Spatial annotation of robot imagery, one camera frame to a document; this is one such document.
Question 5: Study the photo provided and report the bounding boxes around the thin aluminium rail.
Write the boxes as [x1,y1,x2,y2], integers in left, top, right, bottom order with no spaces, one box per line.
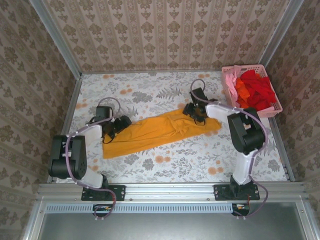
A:
[80,69,224,75]

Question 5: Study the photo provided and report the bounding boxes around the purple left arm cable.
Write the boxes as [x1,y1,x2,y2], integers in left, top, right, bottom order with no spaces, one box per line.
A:
[64,96,122,222]

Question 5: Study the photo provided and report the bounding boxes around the red t-shirt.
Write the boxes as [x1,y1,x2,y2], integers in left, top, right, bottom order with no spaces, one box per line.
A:
[240,69,277,111]

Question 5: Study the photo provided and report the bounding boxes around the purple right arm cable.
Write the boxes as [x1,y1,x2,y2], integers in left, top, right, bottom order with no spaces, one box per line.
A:
[190,78,271,220]

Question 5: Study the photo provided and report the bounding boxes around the floral table cover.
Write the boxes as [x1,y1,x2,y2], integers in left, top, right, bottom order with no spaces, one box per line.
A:
[55,70,289,184]

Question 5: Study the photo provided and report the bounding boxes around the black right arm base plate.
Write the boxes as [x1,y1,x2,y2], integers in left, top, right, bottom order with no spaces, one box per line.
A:
[213,184,261,202]

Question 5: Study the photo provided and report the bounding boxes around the slotted grey cable duct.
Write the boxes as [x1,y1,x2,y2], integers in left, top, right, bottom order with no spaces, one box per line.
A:
[45,202,251,214]

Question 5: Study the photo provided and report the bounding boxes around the aluminium mounting rail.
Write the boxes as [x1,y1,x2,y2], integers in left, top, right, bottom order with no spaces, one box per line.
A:
[36,182,309,202]

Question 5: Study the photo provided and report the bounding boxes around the aluminium frame post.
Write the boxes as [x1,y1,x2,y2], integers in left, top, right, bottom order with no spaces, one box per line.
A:
[259,0,305,69]
[29,0,83,78]

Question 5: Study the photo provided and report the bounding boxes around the grey metal sheet panel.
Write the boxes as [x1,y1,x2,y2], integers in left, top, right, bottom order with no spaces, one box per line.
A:
[23,201,320,240]

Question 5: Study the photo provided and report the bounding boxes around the pink plastic basket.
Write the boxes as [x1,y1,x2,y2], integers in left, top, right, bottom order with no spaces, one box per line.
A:
[221,63,284,119]

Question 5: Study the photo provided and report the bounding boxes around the pink t-shirt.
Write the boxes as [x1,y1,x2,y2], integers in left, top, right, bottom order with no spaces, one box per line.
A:
[225,65,242,106]

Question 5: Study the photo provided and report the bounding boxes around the black connector box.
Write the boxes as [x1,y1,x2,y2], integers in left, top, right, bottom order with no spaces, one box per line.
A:
[231,202,251,216]
[92,203,114,217]

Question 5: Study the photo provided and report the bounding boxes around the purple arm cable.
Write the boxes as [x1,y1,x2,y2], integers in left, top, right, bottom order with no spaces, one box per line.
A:
[64,96,122,222]
[190,78,271,220]

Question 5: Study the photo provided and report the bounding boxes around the aluminium side rail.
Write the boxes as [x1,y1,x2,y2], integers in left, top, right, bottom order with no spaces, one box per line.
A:
[46,74,83,183]
[268,116,297,182]

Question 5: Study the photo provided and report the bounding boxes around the orange t-shirt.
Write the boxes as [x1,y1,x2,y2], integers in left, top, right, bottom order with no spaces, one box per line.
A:
[234,77,254,109]

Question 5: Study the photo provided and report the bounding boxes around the yellow t-shirt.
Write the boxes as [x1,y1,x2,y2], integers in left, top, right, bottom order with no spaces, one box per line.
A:
[102,107,223,160]

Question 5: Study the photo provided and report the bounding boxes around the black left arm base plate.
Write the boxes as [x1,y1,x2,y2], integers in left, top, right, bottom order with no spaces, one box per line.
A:
[80,184,126,202]

